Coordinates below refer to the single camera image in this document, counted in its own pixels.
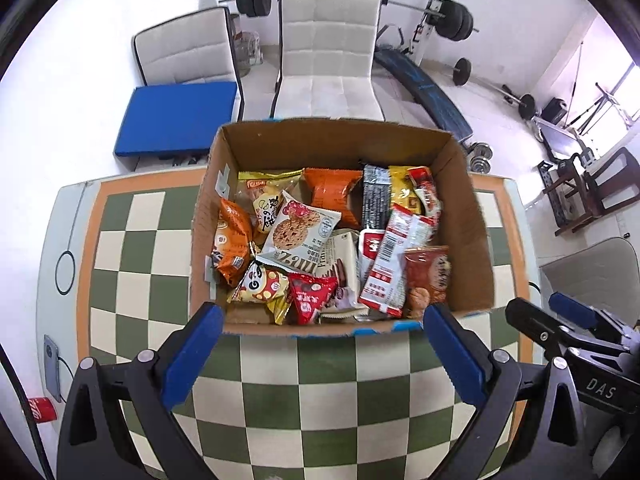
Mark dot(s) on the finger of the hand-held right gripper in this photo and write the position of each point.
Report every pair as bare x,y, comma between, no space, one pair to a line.
540,324
570,307

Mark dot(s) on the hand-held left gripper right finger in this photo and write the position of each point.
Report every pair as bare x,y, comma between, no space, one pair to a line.
455,355

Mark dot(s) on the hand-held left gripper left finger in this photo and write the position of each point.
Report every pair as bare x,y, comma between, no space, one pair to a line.
192,355

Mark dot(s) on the yellow egg biscuit packet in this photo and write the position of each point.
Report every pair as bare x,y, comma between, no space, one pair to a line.
265,200

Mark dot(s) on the cardboard box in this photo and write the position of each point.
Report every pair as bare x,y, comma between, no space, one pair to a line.
340,145

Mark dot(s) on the white padded chair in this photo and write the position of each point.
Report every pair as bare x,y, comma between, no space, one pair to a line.
590,270
325,50

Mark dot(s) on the brown red biscuit packet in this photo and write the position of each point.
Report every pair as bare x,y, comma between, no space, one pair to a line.
427,275

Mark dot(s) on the yellow dotted snack packet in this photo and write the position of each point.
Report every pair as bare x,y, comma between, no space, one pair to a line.
262,285

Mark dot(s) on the long red white packet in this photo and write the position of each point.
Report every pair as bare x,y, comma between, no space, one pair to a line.
397,260

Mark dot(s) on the orange crisps packet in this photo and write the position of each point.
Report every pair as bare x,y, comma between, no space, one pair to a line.
232,240

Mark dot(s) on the green checkered table mat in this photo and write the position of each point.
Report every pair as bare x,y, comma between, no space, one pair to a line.
320,385

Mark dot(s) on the red chocolate snack packet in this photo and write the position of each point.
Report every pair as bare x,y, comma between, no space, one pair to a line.
310,295

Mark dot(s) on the dark wooden chair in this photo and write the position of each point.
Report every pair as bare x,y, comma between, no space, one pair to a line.
605,180

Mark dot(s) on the small red white packet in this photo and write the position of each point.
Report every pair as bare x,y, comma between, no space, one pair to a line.
371,247

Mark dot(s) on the white wafer packet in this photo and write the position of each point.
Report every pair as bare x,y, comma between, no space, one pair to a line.
345,255
295,261

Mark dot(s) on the grey smartphone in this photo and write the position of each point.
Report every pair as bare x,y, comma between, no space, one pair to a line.
52,370

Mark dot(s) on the red drink can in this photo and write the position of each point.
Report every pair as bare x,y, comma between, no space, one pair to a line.
41,408

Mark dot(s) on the white cookie packet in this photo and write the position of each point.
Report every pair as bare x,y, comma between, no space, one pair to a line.
295,230

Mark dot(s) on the red glossy snack packet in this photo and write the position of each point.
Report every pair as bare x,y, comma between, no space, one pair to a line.
425,190

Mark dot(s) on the black snack packet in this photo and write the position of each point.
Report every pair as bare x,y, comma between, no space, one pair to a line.
376,200

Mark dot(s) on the black box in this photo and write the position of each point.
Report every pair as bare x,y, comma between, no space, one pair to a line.
555,110

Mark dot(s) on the orange snack packet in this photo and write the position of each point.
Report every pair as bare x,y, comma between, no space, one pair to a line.
332,190

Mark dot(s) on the blue cushion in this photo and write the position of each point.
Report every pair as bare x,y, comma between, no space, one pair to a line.
175,115

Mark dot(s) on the black weight bench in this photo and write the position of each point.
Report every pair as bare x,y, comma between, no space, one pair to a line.
425,95

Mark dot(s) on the chair with blue cushion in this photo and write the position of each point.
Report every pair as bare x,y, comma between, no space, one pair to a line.
185,50

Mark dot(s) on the clear plastic jug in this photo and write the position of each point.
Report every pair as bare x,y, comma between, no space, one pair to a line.
250,49

